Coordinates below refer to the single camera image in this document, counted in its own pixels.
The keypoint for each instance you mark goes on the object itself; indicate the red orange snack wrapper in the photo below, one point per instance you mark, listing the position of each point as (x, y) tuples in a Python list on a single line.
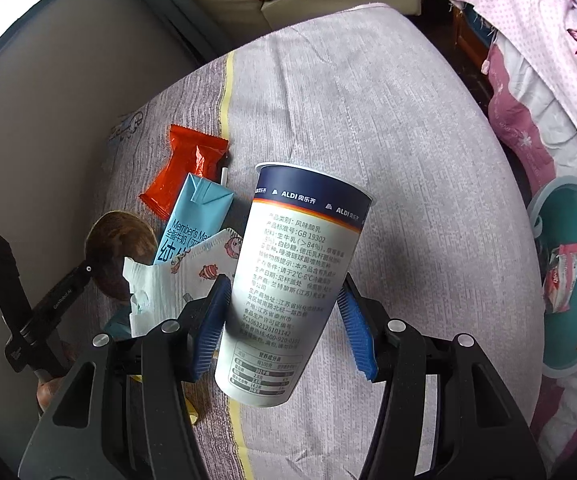
[(183, 165)]

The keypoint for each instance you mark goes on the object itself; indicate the grey metal frame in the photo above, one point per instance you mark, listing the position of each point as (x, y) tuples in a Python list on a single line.
[(168, 0)]

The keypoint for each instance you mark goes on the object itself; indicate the pink floral bedsheet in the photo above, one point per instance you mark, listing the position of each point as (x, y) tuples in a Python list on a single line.
[(528, 10)]

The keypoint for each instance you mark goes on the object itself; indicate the white tissue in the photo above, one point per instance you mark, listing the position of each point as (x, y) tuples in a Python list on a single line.
[(153, 290)]

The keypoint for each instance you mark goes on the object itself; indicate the white straw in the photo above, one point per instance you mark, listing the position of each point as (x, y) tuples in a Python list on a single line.
[(223, 175)]

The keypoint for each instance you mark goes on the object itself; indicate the mauve pink quilt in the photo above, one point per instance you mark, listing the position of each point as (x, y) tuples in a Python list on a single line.
[(518, 120)]

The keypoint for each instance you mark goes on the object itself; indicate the white yogurt cup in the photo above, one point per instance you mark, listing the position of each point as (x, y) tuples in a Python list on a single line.
[(293, 240)]

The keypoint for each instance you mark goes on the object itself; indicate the pink snack packet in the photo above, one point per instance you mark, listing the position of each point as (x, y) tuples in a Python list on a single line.
[(563, 280)]

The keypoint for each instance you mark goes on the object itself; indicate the cartoon print face mask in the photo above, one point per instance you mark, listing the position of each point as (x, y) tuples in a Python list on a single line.
[(208, 260)]

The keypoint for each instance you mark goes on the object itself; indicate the yellow white wrapper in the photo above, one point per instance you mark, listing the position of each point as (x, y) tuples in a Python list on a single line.
[(192, 414)]

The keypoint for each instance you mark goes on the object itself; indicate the teal round bin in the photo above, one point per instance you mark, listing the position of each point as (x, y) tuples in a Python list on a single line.
[(568, 220)]

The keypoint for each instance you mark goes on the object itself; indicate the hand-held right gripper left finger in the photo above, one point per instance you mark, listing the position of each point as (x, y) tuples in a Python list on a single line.
[(213, 330)]

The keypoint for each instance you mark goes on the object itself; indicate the brown wooden bed frame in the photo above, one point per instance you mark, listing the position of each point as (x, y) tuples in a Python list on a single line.
[(468, 35)]

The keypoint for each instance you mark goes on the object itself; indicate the person's left hand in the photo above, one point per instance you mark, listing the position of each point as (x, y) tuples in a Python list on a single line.
[(51, 394)]

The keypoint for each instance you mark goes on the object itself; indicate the brown round snack pack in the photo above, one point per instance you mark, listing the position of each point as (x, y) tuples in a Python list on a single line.
[(118, 240)]

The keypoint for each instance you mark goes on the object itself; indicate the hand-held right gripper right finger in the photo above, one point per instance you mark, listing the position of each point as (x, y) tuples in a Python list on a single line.
[(358, 335)]

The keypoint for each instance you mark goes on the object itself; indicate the light blue milk carton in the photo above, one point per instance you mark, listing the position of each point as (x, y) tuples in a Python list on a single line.
[(198, 210)]

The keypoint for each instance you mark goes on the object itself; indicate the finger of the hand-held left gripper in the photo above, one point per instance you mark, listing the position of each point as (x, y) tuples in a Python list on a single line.
[(58, 300)]

